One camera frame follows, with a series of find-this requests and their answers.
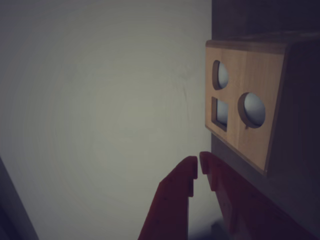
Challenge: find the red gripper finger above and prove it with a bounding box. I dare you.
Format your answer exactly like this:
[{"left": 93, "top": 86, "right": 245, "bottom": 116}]
[
  {"left": 136, "top": 155, "right": 199, "bottom": 240},
  {"left": 199, "top": 151, "right": 320, "bottom": 240}
]

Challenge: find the wooden shape sorter box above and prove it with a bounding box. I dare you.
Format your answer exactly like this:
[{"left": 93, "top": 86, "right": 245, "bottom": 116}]
[{"left": 204, "top": 31, "right": 320, "bottom": 196}]

